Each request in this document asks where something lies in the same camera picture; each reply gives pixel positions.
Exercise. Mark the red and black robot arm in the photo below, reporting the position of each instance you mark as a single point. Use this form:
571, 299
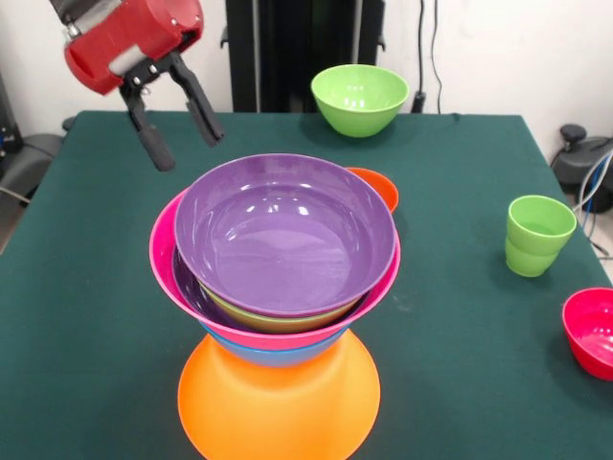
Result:
81, 9

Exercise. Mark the large pink plastic bowl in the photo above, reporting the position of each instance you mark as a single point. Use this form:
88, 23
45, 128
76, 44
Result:
165, 268

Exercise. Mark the small red-pink plastic bowl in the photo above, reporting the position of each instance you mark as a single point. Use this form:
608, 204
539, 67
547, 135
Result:
594, 335

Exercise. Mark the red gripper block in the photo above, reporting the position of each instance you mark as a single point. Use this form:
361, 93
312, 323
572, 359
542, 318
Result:
124, 38

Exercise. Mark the blue plastic bowl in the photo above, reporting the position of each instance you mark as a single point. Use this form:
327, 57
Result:
282, 358

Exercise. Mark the purple plastic bowl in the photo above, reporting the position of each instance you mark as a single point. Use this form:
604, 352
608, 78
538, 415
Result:
287, 239
189, 292

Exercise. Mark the dark green tablecloth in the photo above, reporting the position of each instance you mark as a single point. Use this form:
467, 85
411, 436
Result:
72, 287

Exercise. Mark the small orange-red plastic bowl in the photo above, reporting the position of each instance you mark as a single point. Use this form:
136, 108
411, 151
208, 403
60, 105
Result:
383, 189

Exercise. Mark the green plastic cup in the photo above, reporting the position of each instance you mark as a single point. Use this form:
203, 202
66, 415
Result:
538, 244

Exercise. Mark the green plastic bowl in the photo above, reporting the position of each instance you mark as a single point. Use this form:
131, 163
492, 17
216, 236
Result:
359, 110
278, 323

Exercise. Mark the black pedestal column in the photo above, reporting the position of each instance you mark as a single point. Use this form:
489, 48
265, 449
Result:
306, 48

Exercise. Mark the large orange plastic bowl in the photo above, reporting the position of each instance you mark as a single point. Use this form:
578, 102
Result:
278, 417

